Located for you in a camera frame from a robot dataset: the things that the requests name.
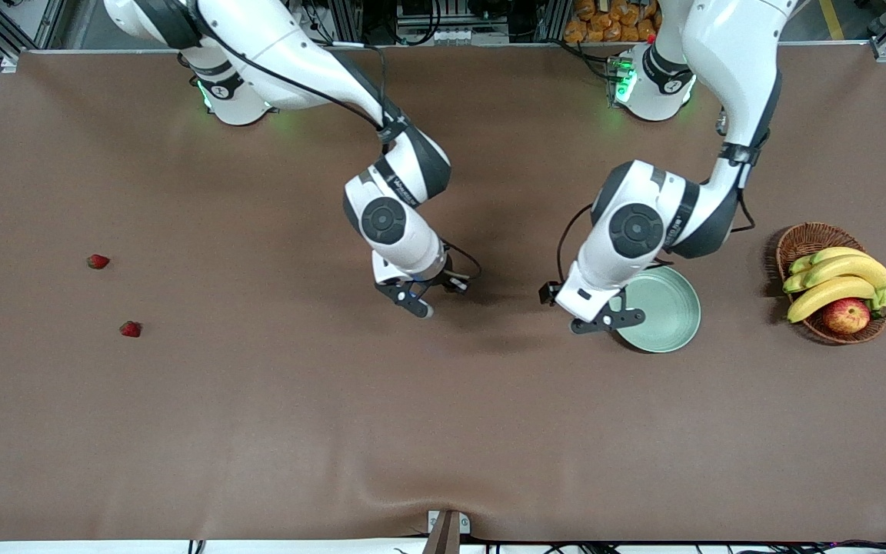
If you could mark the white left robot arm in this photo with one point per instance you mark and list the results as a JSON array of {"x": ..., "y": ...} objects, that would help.
[{"x": 727, "y": 46}]

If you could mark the brown mount bar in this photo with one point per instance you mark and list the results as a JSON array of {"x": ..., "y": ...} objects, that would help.
[{"x": 444, "y": 538}]

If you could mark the large table cover mat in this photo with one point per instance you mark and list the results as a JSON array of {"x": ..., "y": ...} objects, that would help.
[{"x": 258, "y": 423}]

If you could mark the silver bracket plate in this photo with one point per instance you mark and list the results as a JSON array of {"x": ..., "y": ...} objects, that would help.
[{"x": 464, "y": 525}]

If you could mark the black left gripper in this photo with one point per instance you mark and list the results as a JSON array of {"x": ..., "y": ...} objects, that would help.
[{"x": 544, "y": 294}]

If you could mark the pale green round plate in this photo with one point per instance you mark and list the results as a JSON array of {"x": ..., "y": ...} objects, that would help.
[{"x": 666, "y": 315}]

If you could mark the red yellow apple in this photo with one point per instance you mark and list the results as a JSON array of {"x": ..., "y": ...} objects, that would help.
[{"x": 847, "y": 315}]

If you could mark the yellow banana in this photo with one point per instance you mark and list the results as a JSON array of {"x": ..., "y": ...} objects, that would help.
[
  {"x": 835, "y": 253},
  {"x": 827, "y": 294},
  {"x": 851, "y": 268}
]

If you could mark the small red strawberry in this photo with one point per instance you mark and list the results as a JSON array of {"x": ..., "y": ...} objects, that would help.
[
  {"x": 130, "y": 329},
  {"x": 98, "y": 261}
]

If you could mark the white terminal block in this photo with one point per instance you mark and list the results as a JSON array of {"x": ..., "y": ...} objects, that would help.
[{"x": 451, "y": 35}]

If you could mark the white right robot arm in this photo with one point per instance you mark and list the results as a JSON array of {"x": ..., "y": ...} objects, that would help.
[{"x": 274, "y": 38}]

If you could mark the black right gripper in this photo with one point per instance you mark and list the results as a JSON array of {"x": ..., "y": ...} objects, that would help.
[{"x": 443, "y": 278}]

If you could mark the brown wicker basket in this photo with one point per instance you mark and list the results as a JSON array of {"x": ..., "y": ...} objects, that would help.
[{"x": 812, "y": 238}]

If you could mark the bag of orange buns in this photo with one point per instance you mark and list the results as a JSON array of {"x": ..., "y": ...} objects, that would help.
[{"x": 601, "y": 27}]

